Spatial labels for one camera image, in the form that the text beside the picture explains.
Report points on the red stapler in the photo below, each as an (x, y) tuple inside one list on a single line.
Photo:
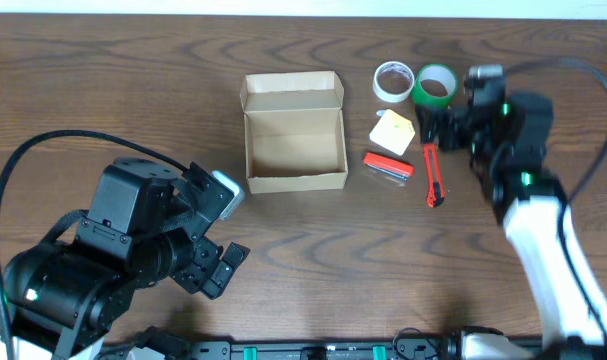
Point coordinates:
[(392, 167)]

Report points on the beige masking tape roll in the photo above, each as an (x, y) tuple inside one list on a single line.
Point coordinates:
[(398, 68)]

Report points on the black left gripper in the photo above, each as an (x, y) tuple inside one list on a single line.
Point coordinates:
[(203, 267)]

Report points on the green tape roll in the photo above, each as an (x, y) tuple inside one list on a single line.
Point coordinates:
[(440, 74)]

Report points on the red utility knife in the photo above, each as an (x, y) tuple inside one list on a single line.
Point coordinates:
[(435, 196)]

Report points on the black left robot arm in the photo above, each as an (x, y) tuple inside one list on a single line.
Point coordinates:
[(146, 223)]

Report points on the yellow sticky note pad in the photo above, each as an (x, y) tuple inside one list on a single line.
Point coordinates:
[(392, 132)]

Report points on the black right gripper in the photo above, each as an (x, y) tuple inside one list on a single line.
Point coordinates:
[(448, 130)]

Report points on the brown cardboard box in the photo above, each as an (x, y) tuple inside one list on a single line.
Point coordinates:
[(294, 132)]

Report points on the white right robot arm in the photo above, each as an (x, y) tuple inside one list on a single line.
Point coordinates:
[(506, 135)]

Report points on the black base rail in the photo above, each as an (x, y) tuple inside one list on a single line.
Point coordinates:
[(409, 343)]

